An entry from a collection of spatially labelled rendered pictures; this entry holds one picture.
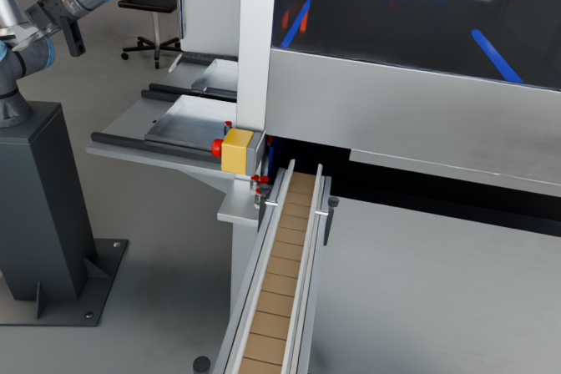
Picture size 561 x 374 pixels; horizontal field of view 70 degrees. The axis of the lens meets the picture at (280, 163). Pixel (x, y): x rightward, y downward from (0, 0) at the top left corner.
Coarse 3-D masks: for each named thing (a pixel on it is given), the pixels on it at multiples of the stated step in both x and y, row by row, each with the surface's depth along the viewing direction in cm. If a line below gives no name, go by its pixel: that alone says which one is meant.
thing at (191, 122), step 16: (192, 96) 124; (176, 112) 122; (192, 112) 123; (208, 112) 124; (224, 112) 124; (160, 128) 112; (176, 128) 114; (192, 128) 115; (208, 128) 116; (224, 128) 116; (176, 144) 103; (192, 144) 102; (208, 144) 108
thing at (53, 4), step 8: (40, 0) 111; (48, 0) 111; (56, 0) 109; (32, 8) 110; (40, 8) 109; (48, 8) 110; (56, 8) 111; (64, 8) 108; (32, 16) 110; (40, 16) 111; (48, 16) 110; (56, 16) 112; (72, 16) 110; (40, 24) 112; (48, 24) 111; (56, 24) 112; (56, 32) 117
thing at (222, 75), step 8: (216, 64) 154; (224, 64) 153; (232, 64) 152; (208, 72) 145; (216, 72) 150; (224, 72) 151; (232, 72) 152; (200, 80) 139; (208, 80) 143; (216, 80) 144; (224, 80) 144; (232, 80) 145; (192, 88) 132; (200, 88) 132; (208, 88) 131; (216, 88) 131; (224, 88) 139; (232, 88) 139
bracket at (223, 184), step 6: (192, 174) 113; (198, 174) 112; (204, 174) 112; (204, 180) 113; (210, 180) 112; (216, 180) 112; (222, 180) 112; (228, 180) 111; (216, 186) 113; (222, 186) 113; (228, 186) 113
